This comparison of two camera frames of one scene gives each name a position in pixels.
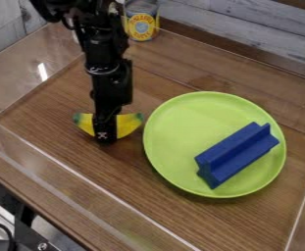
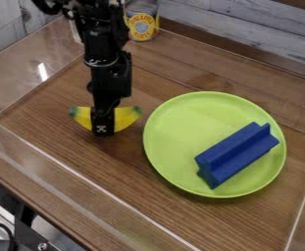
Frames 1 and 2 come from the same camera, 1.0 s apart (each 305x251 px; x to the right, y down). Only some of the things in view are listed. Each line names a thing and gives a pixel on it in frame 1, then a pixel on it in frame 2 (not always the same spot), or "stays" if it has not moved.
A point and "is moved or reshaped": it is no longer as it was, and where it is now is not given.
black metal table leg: [29, 239] stays
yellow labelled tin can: [142, 18] stays
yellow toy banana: [128, 123] is moved or reshaped
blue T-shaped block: [233, 153] stays
